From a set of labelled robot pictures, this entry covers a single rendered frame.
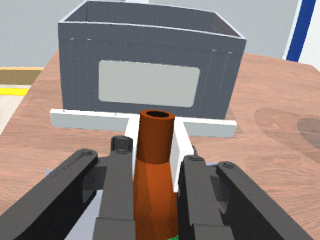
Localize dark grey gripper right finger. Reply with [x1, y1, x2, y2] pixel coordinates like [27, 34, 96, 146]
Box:
[169, 121, 314, 240]

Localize orange bottle with green base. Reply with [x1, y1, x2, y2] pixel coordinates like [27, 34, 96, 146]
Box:
[133, 110, 178, 240]

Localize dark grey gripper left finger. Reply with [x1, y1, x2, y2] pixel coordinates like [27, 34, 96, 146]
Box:
[0, 116, 139, 240]

